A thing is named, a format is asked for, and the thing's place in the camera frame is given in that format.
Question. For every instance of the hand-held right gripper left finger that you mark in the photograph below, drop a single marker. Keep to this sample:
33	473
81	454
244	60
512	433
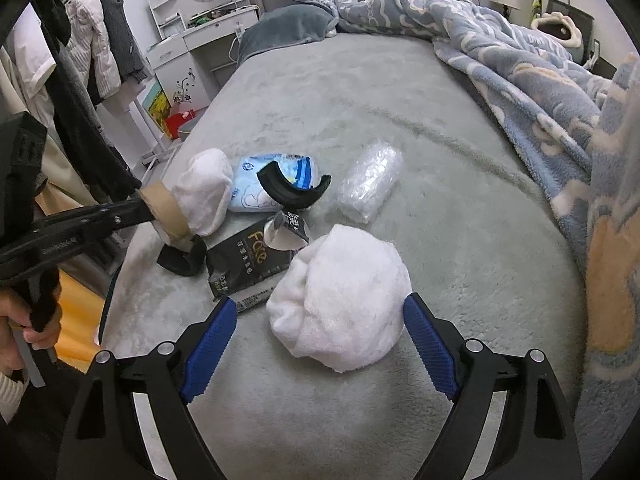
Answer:
210	352

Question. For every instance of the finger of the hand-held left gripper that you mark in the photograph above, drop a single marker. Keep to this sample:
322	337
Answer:
100	222

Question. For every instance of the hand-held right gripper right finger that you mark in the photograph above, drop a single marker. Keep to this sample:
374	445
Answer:
430	347

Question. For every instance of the large white tissue wad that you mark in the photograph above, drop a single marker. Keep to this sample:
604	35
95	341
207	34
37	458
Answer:
345	295

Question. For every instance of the white tissue roll cardboard core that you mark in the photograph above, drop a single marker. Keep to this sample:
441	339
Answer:
205	190

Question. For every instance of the blue tissue packet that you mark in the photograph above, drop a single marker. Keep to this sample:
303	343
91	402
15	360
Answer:
247	185

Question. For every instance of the person's left forearm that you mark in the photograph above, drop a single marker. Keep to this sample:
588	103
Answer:
10	400

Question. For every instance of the person's left hand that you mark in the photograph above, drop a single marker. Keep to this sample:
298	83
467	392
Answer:
10	312

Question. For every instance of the black hanging garment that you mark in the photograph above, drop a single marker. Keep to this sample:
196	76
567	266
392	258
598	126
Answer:
75	125

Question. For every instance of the black fabric band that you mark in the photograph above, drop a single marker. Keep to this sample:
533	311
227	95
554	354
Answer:
180	262

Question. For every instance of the yellow bag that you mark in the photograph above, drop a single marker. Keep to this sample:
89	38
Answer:
80	310

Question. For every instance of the white hanging shirt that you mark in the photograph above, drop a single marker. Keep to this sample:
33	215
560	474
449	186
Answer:
30	60

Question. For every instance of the black tissue packet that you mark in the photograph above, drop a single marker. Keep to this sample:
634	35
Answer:
250	260

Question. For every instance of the red box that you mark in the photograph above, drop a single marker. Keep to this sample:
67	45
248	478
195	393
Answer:
175	122

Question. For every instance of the yellow picture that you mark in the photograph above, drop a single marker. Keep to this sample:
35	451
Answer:
154	105

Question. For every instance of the white padded jacket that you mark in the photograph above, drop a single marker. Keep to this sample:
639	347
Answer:
85	35

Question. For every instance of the grey knit garment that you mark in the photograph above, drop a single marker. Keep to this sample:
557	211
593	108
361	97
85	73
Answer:
117	25

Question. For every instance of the black curved plastic piece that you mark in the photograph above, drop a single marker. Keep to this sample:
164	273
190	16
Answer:
280	192

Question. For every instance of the clear plastic wrapper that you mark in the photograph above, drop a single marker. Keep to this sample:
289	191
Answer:
370	180

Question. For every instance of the white dressing table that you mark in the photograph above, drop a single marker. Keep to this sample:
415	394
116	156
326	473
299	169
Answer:
200	45

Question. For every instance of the grey plush bed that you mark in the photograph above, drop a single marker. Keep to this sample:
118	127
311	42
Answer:
350	110

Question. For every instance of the grey-blue pillow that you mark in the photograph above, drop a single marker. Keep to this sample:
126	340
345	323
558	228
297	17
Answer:
285	25

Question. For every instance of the blue patterned blanket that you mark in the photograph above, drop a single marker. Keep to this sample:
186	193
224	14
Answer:
525	85

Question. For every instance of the cream-rimmed plush pet bed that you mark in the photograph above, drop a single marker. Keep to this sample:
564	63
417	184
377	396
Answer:
555	22

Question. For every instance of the yellow-green toy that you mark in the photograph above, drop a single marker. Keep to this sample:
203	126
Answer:
536	2

